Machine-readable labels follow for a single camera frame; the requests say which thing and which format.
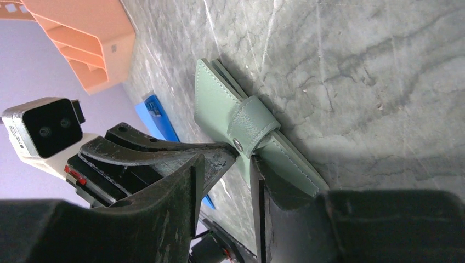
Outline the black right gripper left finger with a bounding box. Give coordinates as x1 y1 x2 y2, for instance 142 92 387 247
1 155 205 262

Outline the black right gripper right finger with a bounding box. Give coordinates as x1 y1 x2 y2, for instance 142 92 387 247
250 157 464 262

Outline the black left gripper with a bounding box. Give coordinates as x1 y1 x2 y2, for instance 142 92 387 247
21 122 239 208

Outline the blue notebook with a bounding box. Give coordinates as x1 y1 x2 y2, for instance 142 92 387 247
134 95 216 211

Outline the orange plastic file organizer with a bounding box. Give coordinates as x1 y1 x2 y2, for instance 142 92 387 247
1 1 135 95

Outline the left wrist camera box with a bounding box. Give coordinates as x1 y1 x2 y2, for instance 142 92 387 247
1 97 86 159

